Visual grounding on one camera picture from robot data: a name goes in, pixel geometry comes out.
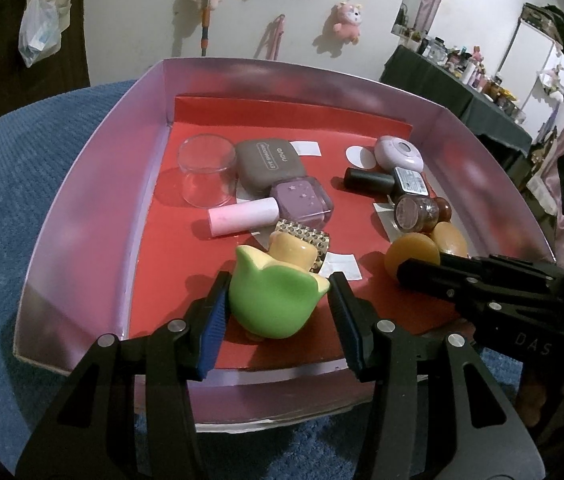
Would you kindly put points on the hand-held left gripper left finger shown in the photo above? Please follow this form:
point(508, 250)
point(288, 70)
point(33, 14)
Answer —
point(214, 330)

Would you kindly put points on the clear plastic bag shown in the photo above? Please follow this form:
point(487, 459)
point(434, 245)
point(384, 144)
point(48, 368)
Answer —
point(39, 35)

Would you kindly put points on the clear round plastic container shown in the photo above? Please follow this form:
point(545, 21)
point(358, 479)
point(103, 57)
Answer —
point(207, 175)

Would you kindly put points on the white hanging plush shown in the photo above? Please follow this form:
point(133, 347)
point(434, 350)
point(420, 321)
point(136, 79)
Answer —
point(554, 77)

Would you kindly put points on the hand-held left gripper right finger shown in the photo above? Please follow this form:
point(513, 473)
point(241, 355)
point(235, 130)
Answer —
point(346, 330)

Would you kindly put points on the dark cloth on cabinet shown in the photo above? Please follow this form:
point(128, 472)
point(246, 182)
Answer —
point(549, 17)

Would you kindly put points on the grey square compact case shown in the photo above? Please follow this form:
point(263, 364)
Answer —
point(267, 162)

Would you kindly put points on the pink cardboard box red liner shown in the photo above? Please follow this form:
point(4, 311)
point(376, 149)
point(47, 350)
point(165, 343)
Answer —
point(172, 260)

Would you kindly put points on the gold rhinestone cylinder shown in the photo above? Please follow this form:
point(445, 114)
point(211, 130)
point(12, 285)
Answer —
point(319, 242)

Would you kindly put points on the row of small bottles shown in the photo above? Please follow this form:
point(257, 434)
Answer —
point(481, 77)

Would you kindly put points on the lilac round case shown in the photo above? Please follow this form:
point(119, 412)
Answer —
point(396, 155)

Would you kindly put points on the dark cloth-covered table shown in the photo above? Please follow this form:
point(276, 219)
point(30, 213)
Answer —
point(441, 95)

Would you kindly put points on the blue fleece blanket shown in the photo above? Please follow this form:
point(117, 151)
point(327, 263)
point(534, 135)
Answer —
point(12, 210)

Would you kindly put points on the pink plush cow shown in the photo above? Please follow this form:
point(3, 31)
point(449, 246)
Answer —
point(347, 22)

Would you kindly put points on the person's right hand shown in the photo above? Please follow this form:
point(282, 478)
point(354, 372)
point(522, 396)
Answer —
point(534, 402)

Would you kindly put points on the purple nail polish bottle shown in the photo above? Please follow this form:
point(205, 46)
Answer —
point(302, 200)

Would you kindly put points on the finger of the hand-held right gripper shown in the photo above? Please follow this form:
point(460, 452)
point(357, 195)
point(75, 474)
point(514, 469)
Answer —
point(511, 270)
point(441, 282)

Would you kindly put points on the white cabinet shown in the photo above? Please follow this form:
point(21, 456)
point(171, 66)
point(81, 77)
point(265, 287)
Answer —
point(531, 65)

